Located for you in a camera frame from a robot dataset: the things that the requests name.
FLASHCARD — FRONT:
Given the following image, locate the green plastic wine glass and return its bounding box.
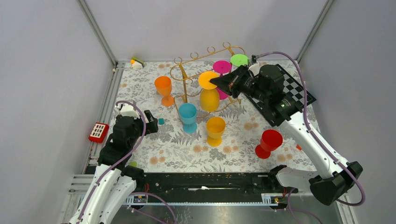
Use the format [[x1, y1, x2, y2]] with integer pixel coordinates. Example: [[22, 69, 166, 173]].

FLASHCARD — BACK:
[[230, 54, 249, 67]]

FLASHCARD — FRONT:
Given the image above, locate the yellow plastic wine glass front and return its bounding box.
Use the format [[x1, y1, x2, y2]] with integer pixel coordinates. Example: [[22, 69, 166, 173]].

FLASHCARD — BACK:
[[206, 117, 226, 147]]

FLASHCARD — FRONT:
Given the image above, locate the black white checkerboard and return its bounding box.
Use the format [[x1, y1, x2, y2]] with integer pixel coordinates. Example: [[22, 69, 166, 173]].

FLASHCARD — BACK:
[[246, 64, 304, 126]]

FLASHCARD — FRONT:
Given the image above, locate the red plastic wine glass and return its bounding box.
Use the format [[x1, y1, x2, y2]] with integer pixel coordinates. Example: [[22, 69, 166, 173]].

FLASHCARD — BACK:
[[255, 129, 283, 159]]

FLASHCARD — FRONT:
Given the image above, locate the floral patterned table mat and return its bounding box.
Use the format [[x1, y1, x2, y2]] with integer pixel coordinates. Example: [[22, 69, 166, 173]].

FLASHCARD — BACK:
[[116, 62, 315, 173]]

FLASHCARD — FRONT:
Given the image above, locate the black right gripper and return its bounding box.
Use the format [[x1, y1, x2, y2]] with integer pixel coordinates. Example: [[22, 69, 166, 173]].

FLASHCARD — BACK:
[[210, 64, 269, 103]]

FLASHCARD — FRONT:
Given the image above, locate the magenta plastic wine glass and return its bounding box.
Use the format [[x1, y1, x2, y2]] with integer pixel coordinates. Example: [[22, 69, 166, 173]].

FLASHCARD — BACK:
[[212, 60, 232, 100]]

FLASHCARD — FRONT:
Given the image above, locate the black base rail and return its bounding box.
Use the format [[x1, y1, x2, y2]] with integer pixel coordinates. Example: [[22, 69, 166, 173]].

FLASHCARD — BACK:
[[124, 173, 292, 206]]

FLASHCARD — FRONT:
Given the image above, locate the red white small block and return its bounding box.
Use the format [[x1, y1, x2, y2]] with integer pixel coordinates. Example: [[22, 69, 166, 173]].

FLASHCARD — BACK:
[[88, 122, 109, 143]]

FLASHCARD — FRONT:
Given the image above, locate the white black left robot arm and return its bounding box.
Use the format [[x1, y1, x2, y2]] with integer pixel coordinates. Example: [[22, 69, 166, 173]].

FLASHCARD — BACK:
[[69, 101, 158, 224]]

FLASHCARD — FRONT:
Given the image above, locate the orange white green toy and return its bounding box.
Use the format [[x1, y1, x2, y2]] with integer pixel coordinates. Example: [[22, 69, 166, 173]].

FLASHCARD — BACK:
[[130, 57, 146, 70]]

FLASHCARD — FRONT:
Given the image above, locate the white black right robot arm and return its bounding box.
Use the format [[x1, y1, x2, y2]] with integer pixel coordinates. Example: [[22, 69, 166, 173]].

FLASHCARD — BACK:
[[209, 64, 363, 205]]

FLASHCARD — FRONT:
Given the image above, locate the yellow plastic wine glass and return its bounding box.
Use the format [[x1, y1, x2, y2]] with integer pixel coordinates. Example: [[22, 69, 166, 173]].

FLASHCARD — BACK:
[[206, 117, 226, 147], [198, 71, 220, 112]]

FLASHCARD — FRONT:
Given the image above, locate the orange plastic wine glass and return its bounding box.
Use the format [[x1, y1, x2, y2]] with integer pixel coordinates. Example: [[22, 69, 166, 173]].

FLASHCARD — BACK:
[[154, 76, 174, 106]]

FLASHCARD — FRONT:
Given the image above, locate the gold wire wine glass rack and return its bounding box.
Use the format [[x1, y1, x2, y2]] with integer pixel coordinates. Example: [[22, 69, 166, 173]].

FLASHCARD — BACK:
[[169, 42, 246, 111]]

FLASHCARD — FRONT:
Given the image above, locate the blue plastic wine glass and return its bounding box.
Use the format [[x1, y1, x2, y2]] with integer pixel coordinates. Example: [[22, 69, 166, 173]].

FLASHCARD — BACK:
[[178, 103, 197, 133]]

